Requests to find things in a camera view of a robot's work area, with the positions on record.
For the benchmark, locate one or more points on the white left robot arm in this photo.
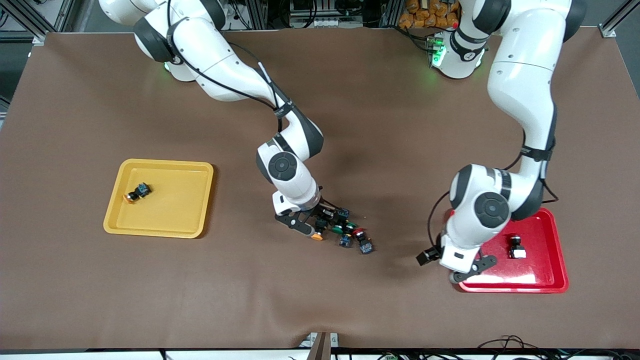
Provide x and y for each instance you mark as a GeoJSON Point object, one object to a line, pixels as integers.
{"type": "Point", "coordinates": [525, 90]}

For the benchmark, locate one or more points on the aluminium frame profile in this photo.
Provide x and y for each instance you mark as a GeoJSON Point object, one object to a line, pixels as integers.
{"type": "Point", "coordinates": [30, 22]}
{"type": "Point", "coordinates": [617, 20]}

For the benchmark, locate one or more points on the yellow plastic tray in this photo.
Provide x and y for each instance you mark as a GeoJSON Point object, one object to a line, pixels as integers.
{"type": "Point", "coordinates": [159, 215]}

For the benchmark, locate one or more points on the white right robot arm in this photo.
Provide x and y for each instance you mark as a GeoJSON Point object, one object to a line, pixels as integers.
{"type": "Point", "coordinates": [225, 70]}

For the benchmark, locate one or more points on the aluminium frame post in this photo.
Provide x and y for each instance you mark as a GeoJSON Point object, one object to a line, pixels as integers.
{"type": "Point", "coordinates": [256, 12]}

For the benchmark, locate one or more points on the green push button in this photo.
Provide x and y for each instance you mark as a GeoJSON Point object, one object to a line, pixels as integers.
{"type": "Point", "coordinates": [340, 229]}
{"type": "Point", "coordinates": [347, 239]}

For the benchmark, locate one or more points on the red push button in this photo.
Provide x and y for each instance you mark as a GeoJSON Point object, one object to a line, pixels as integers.
{"type": "Point", "coordinates": [517, 247]}
{"type": "Point", "coordinates": [363, 242]}

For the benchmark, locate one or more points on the brown table mat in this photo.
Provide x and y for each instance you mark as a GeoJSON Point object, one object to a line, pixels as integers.
{"type": "Point", "coordinates": [320, 300]}

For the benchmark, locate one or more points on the yellow push button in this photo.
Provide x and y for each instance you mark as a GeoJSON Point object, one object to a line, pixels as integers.
{"type": "Point", "coordinates": [137, 193]}
{"type": "Point", "coordinates": [316, 236]}

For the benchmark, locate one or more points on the white terminal strip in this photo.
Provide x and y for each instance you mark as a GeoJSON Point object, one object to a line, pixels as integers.
{"type": "Point", "coordinates": [318, 22]}

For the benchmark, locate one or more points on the red plastic tray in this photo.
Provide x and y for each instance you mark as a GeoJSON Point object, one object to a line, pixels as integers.
{"type": "Point", "coordinates": [545, 260]}

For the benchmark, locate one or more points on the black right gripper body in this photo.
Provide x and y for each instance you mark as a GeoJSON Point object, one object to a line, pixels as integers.
{"type": "Point", "coordinates": [326, 213]}

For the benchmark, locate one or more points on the orange packaged goods pile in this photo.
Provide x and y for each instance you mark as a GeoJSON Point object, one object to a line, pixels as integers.
{"type": "Point", "coordinates": [425, 15]}

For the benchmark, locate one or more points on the metal table edge bracket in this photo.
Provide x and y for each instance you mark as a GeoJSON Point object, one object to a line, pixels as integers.
{"type": "Point", "coordinates": [320, 346]}

